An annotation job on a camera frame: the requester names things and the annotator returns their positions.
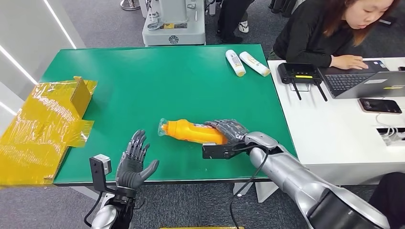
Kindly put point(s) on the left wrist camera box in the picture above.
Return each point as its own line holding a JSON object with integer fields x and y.
{"x": 99, "y": 170}

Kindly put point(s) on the white bottle with orange print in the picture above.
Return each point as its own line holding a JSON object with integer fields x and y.
{"x": 254, "y": 64}

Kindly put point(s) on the standing person's legs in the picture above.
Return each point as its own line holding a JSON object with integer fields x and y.
{"x": 231, "y": 22}

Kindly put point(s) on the orange bottle with clear cap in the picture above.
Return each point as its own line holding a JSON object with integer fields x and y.
{"x": 189, "y": 131}

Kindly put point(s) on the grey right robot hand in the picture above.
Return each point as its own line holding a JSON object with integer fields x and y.
{"x": 232, "y": 129}

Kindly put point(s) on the yellow taped cardboard box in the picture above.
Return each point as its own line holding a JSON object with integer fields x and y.
{"x": 38, "y": 132}

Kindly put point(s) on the black router with antennas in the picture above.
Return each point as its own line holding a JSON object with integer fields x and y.
{"x": 297, "y": 72}

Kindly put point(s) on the seated person at laptop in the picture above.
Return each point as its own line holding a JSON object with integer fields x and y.
{"x": 303, "y": 34}

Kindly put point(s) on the person's hand on laptop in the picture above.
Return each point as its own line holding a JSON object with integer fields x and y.
{"x": 348, "y": 61}

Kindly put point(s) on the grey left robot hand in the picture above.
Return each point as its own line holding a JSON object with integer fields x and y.
{"x": 131, "y": 173}

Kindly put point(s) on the grey laptop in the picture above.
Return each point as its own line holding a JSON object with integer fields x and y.
{"x": 364, "y": 83}

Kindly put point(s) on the black smartphone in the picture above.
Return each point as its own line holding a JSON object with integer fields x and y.
{"x": 379, "y": 106}

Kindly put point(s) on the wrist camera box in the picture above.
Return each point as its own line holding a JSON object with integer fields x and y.
{"x": 99, "y": 170}
{"x": 218, "y": 151}

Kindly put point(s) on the black bag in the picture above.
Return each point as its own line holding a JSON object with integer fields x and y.
{"x": 281, "y": 6}

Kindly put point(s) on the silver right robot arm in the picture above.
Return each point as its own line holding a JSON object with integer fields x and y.
{"x": 300, "y": 180}

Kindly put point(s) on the white table leg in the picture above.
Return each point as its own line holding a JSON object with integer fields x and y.
{"x": 265, "y": 191}
{"x": 85, "y": 191}

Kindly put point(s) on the person in dark clothes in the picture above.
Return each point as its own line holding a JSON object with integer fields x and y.
{"x": 390, "y": 196}

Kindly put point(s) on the white robot base machine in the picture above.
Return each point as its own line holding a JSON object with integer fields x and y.
{"x": 174, "y": 31}

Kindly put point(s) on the white bottle with text label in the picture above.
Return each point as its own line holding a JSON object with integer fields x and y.
{"x": 235, "y": 62}

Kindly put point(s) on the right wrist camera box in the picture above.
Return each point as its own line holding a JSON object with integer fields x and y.
{"x": 218, "y": 151}

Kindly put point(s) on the chrome stand base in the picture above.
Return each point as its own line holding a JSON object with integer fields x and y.
{"x": 129, "y": 4}

